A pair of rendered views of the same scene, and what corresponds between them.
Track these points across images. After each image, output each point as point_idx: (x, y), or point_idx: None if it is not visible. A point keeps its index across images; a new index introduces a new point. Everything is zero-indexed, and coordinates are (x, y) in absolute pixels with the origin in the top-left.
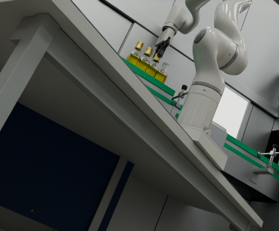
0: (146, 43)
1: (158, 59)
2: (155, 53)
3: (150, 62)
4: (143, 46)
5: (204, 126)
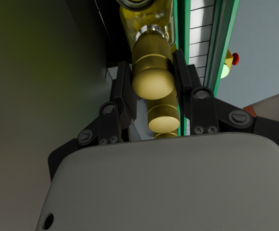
0: (29, 227)
1: (169, 49)
2: (136, 104)
3: (8, 97)
4: (48, 189)
5: None
